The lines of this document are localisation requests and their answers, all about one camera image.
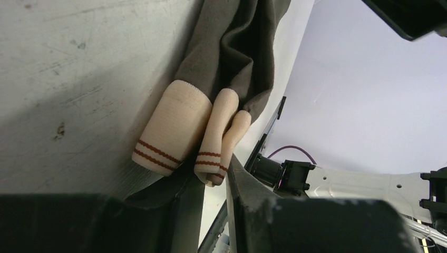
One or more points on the olive underwear beige waistband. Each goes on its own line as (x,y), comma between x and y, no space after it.
(221,87)

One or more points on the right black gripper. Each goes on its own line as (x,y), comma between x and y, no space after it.
(411,19)

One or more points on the aluminium frame rail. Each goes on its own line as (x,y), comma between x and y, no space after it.
(216,240)

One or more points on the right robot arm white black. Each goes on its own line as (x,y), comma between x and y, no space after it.
(366,105)

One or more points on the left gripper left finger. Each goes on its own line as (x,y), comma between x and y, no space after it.
(164,217)

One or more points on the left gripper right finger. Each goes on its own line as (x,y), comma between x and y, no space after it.
(261,221)

